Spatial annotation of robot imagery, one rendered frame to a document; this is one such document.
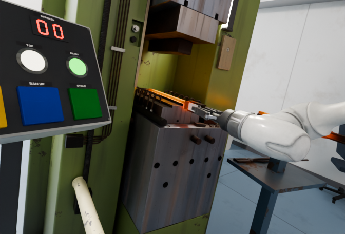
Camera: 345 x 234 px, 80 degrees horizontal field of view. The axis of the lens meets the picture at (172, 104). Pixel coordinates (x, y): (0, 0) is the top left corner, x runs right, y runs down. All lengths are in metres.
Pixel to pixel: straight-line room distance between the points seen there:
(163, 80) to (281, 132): 0.92
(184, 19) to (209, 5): 0.14
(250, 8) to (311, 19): 2.65
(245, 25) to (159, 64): 0.55
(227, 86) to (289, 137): 0.72
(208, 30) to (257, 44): 3.22
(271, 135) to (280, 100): 3.22
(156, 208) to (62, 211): 0.38
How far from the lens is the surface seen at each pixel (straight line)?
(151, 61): 1.29
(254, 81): 3.98
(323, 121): 0.68
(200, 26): 0.88
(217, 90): 1.17
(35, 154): 1.38
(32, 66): 0.51
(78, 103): 0.52
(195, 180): 0.98
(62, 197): 1.00
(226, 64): 1.16
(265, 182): 1.06
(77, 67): 0.56
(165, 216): 0.99
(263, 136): 0.58
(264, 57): 3.99
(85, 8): 0.84
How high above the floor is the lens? 1.12
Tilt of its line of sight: 9 degrees down
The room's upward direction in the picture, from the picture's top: 11 degrees clockwise
